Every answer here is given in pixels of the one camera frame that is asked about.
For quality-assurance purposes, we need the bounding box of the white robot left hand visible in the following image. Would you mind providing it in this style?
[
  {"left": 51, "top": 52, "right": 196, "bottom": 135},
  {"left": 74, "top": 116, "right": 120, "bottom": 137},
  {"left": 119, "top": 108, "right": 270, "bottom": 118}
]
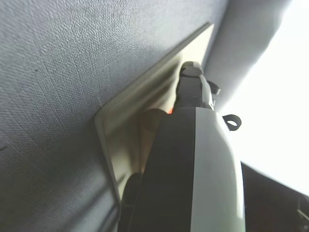
[{"left": 117, "top": 61, "right": 246, "bottom": 232}]

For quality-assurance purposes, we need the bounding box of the wooden rolling pin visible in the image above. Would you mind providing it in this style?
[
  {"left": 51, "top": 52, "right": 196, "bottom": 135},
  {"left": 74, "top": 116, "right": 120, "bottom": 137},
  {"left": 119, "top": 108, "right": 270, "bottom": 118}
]
[{"left": 137, "top": 108, "right": 169, "bottom": 174}]

